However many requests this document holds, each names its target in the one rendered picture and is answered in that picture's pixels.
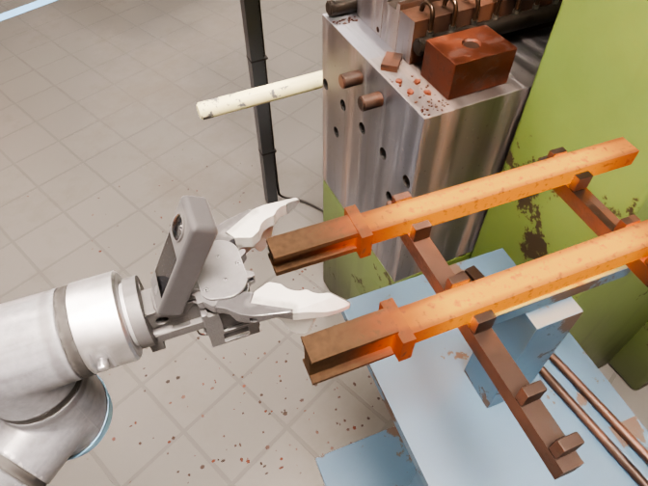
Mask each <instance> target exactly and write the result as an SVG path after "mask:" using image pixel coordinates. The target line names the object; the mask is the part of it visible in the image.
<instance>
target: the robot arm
mask: <svg viewBox="0 0 648 486"><path fill-rule="evenodd" d="M298 203H299V200H298V199H297V198H292V199H288V200H283V201H279V202H272V203H269V204H265V205H262V206H260V207H257V208H255V209H253V210H249V209H248V210H246V211H244V212H242V213H240V214H238V215H236V216H233V217H231V218H229V219H227V220H226V221H224V222H223V223H221V224H219V225H218V226H216V223H215V221H214V218H213V215H212V212H211V209H210V206H209V204H208V201H207V199H206V198H203V197H195V196H183V197H181V199H180V201H179V204H178V206H177V209H176V212H175V216H174V219H173V221H172V224H171V226H170V229H169V232H168V235H167V237H166V240H165V243H164V246H163V248H162V251H161V254H160V257H159V259H158V261H157V264H156V266H155V269H154V272H153V275H152V277H151V280H150V282H151V288H148V289H144V287H143V285H142V283H141V281H140V279H139V277H138V276H137V275H135V276H132V277H128V278H125V279H122V277H121V276H120V275H119V274H118V273H117V272H115V271H111V272H108V273H104V274H101V275H97V276H94V277H90V278H88V279H84V280H81V281H77V282H74V283H69V284H68V285H64V286H61V287H57V288H53V289H50V290H46V291H44V292H40V293H37V294H33V295H30V296H26V297H23V298H19V299H15V300H12V301H9V302H6V303H2V304H0V486H46V484H47V485H48V484H49V483H50V481H51V480H52V479H53V477H54V476H55V475H56V474H57V472H58V471H59V470H60V468H61V467H62V466H63V465H64V463H65V462H66V461H67V460H71V459H74V458H77V457H80V456H82V455H84V454H86V453H88V452H89V451H91V450H92V449H93V448H94V447H96V446H97V445H98V444H99V442H100V441H101V440H102V439H103V437H104V436H105V434H106V433H107V431H108V429H109V426H110V424H111V420H112V416H113V404H112V399H111V397H110V394H109V392H108V391H107V388H106V386H105V384H104V382H103V381H102V379H101V378H100V377H99V376H98V375H97V374H98V373H100V372H103V371H107V370H109V369H112V368H115V367H118V366H121V365H126V364H129V363H132V362H135V361H138V360H140V359H141V357H142V354H143V349H144V348H147V347H150V349H151V351H152V352H156V351H159V350H162V349H165V348H166V345H165V340H168V339H171V338H176V337H179V336H182V335H185V334H188V333H192V332H195V331H197V332H198V334H199V335H200V336H209V339H210V341H211V344H212V347H216V346H219V345H222V344H225V343H228V342H231V341H234V340H237V339H240V338H244V337H247V336H250V335H253V334H256V333H259V332H260V329H259V326H260V323H259V322H262V321H265V320H268V319H272V318H277V319H280V320H281V321H282V322H283V324H284V325H285V326H286V327H287V328H288V329H289V330H290V331H291V332H294V333H298V334H305V333H307V332H308V331H309V330H310V329H311V326H312V324H313V322H314V320H315V318H317V317H324V316H329V315H333V314H336V313H339V312H342V311H345V310H348V309H349V307H350V302H349V301H347V300H345V299H343V298H341V297H339V296H337V295H336V294H334V293H332V292H328V293H321V294H319V293H313V292H311V291H309V290H306V289H305V290H300V291H295V290H290V289H287V288H285V287H284V286H283V285H281V284H280V283H266V284H265V285H264V286H262V287H261V288H259V289H258V290H256V291H255V293H253V292H250V285H251V284H254V283H255V281H256V279H255V274H254V272H251V271H246V270H245V268H244V265H243V264H244V262H245V261H246V259H247V256H246V254H247V253H248V252H249V251H250V250H251V249H253V248H255V249H257V250H258V251H259V252H261V251H263V250H264V249H265V248H266V247H267V246H268V245H267V243H266V238H268V237H272V232H273V227H274V225H276V222H277V221H278V219H279V218H281V217H282V216H284V215H285V214H288V213H289V212H290V211H291V210H292V209H293V208H294V207H295V206H296V205H297V204H298ZM200 329H203V330H204V334H202V333H200V332H199V331H198V330H200ZM247 331H249V332H247ZM244 332H247V333H244ZM241 333H244V334H241ZM238 334H241V335H238ZM236 335H238V336H236ZM233 336H234V337H233Z"/></svg>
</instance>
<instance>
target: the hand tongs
mask: <svg viewBox="0 0 648 486"><path fill-rule="evenodd" d="M465 273H466V274H467V275H468V277H469V278H470V280H469V283H470V282H473V281H476V280H479V279H481V278H484V277H485V276H484V275H483V274H482V273H481V272H480V271H479V270H478V269H477V268H476V267H475V266H474V265H473V266H471V267H469V268H467V269H465ZM549 360H550V361H551V362H552V363H553V364H554V365H555V366H556V367H557V368H558V369H559V370H560V371H561V372H562V373H563V374H564V375H565V376H566V377H567V378H568V379H569V381H570V382H571V383H572V384H573V385H574V386H575V387H576V388H577V389H578V390H579V391H580V392H581V393H582V394H583V396H584V397H585V398H586V399H587V400H588V401H589V402H590V403H591V404H592V405H593V406H594V407H595V408H596V409H597V411H598V412H599V413H600V414H601V415H602V416H603V417H604V418H605V419H606V420H607V421H608V422H609V423H610V425H611V426H612V427H613V428H614V429H615V430H616V431H617V432H618V433H619V434H620V435H621V436H622V437H623V438H624V440H625V441H626V442H627V443H628V444H629V445H630V446H631V447H632V448H633V449H634V450H635V451H636V452H637V454H638V455H639V456H640V457H641V458H642V459H643V460H644V461H645V462H646V463H647V464H648V450H647V449H646V448H645V447H644V446H643V445H642V444H641V443H640V442H639V441H638V440H637V439H636V437H635V436H634V435H633V434H632V433H631V432H630V431H629V430H628V429H627V428H626V427H625V426H624V425H623V424H622V423H621V422H620V421H619V419H618V418H617V417H616V416H615V415H614V414H613V413H612V412H611V411H610V410H609V409H608V408H607V407H606V406H605V405H604V404H603V403H602V402H601V400H600V399H599V398H598V397H597V396H596V395H595V394H594V393H593V392H592V391H591V390H590V389H589V388H588V387H587V386H586V385H585V384H584V383H583V382H582V380H581V379H580V378H579V377H578V376H577V375H576V374H575V373H574V372H573V371H572V370H571V369H570V368H569V367H568V366H567V365H566V364H565V363H564V362H563V361H561V360H560V359H559V358H558V357H557V355H556V354H555V353H553V354H552V355H551V356H550V358H549ZM539 373H540V374H541V376H542V377H543V378H544V379H545V380H546V381H547V382H548V384H549V385H550V386H551V387H552V388H553V389H554V390H555V392H556V393H557V394H558V395H559V396H560V397H561V398H562V399H563V401H564V402H565V403H566V404H567V405H568V406H569V407H570V408H571V410H572V411H573V412H574V413H575V414H576V415H577V416H578V417H579V418H580V420H581V421H582V422H583V423H584V424H585V425H586V426H587V428H588V429H589V430H590V431H591V432H592V433H593V434H594V435H595V436H596V438H597V439H598V440H599V441H600V442H601V443H602V444H603V445H604V447H605V448H606V449H607V450H608V451H609V452H610V453H611V454H612V456H613V457H614V458H615V459H616V460H617V461H618V462H619V463H620V465H621V466H622V467H623V468H624V469H625V470H626V471H627V472H628V473H629V475H630V476H631V477H632V478H633V479H634V480H635V481H636V483H637V484H638V485H639V486H648V480H647V479H646V478H645V477H644V476H643V474H642V473H641V472H640V471H639V470H638V469H637V468H636V467H635V466H634V465H633V463H632V462H631V461H630V460H629V459H628V458H627V457H626V456H625V455H624V454H623V452H622V451H621V450H620V449H619V448H618V447H617V446H616V445H615V444H614V443H613V441H612V440H611V439H610V438H609V437H608V436H607V435H606V434H605V433H604V431H603V430H602V429H601V428H600V427H599V426H598V425H597V424H596V423H595V422H594V420H593V419H592V418H591V417H590V416H589V415H588V414H587V413H586V412H585V411H584V409H583V408H582V407H581V406H580V405H579V404H578V403H577V402H576V401H575V399H574V398H573V397H572V396H571V395H570V394H569V393H568V392H567V391H566V390H565V389H564V388H563V387H562V386H561V385H560V384H559V383H558V382H557V381H556V379H555V378H554V377H553V376H552V375H551V374H550V372H549V371H548V370H547V369H546V368H545V367H544V366H543V367H542V369H541V370H540V371H539Z"/></svg>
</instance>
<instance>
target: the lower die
mask: <svg viewBox="0 0 648 486"><path fill-rule="evenodd" d="M423 1H424V0H406V1H402V2H398V3H397V7H396V9H394V8H393V7H392V6H391V5H390V4H388V0H358V3H357V16H358V17H359V18H360V19H361V20H362V21H363V22H364V23H365V24H366V25H367V26H368V27H369V28H370V29H371V30H373V31H374V32H375V33H376V34H377V35H378V36H379V37H380V38H381V39H382V40H383V41H384V42H386V43H387V44H388V45H389V46H390V47H391V48H392V49H393V50H394V51H395V52H396V53H401V54H403V56H402V58H403V59H404V60H405V61H406V62H407V63H408V64H413V63H416V62H420V61H423V56H417V55H416V53H415V52H414V48H413V43H414V41H415V39H417V38H420V37H424V36H426V31H427V30H428V26H429V20H430V10H429V8H428V6H425V8H424V11H423V12H421V11H420V10H419V8H420V5H421V3H422V2H423ZM429 1H430V2H431V3H432V4H433V6H434V8H435V21H434V27H433V31H434V34H436V33H440V32H443V31H447V30H448V27H449V24H450V23H451V19H452V14H453V5H452V2H451V1H450V0H448V1H447V4H446V6H443V5H442V4H443V0H429ZM552 1H553V0H540V3H539V4H540V6H539V7H542V6H545V5H549V4H551V3H552ZM516 2H517V0H502V1H501V5H500V8H499V17H500V16H504V15H508V14H512V11H513V9H514V8H515V5H516ZM457 3H458V14H457V18H456V23H455V25H456V28H458V27H462V26H466V25H470V24H471V20H472V18H473V13H474V8H475V0H468V1H465V0H457ZM534 3H535V0H522V2H521V5H520V8H519V9H520V12H522V11H526V10H530V9H532V6H533V4H534ZM496 4H497V0H480V9H479V13H478V17H477V19H478V21H477V22H481V21H485V20H489V19H491V18H492V14H493V13H494V11H495V7H496ZM554 22H555V20H554V21H551V22H547V23H543V24H539V25H536V26H532V27H528V28H525V29H522V30H518V31H514V32H510V33H507V34H503V35H501V36H502V37H503V38H505V39H506V38H510V37H513V36H517V35H521V34H523V33H527V32H531V31H534V30H538V29H542V28H546V27H549V26H553V25H554ZM377 27H378V28H379V33H378V32H377V30H376V28H377Z"/></svg>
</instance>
